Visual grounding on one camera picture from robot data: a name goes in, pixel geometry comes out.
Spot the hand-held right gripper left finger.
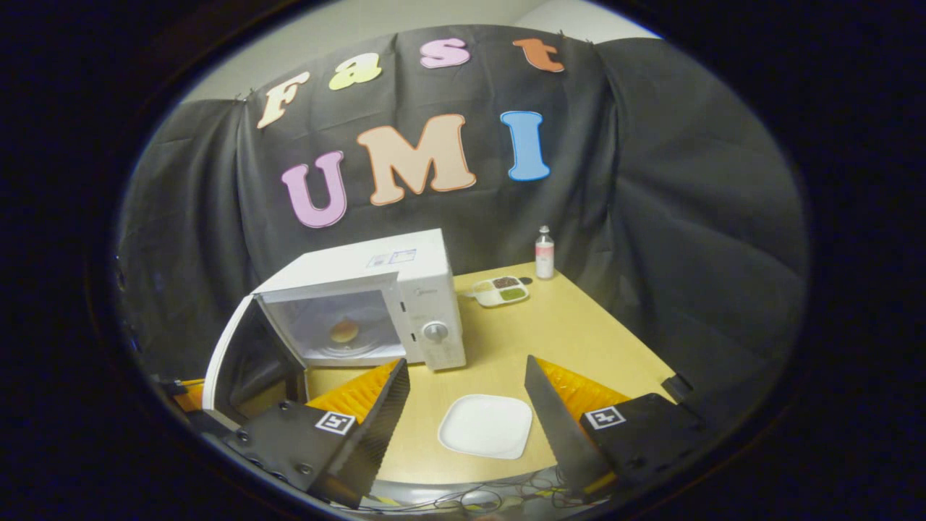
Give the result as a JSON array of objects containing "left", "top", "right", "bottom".
[{"left": 223, "top": 357, "right": 411, "bottom": 509}]

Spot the white divided dish with seeds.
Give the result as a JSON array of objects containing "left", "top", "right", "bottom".
[{"left": 467, "top": 276, "right": 530, "bottom": 308}]

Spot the white microwave oven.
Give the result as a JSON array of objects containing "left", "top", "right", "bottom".
[{"left": 201, "top": 229, "right": 467, "bottom": 424}]

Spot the black table bracket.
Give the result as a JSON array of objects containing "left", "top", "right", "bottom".
[{"left": 662, "top": 373, "right": 697, "bottom": 404}]

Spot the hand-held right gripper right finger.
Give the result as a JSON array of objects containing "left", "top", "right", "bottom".
[{"left": 524, "top": 355, "right": 713, "bottom": 504}]

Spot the white square plate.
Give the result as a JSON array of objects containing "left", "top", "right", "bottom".
[{"left": 438, "top": 394, "right": 534, "bottom": 460}]

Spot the clear bottle with pink label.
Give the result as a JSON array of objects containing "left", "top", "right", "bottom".
[{"left": 535, "top": 225, "right": 556, "bottom": 280}]

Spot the black backdrop cloth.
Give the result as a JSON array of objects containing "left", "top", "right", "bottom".
[{"left": 116, "top": 25, "right": 810, "bottom": 435}]

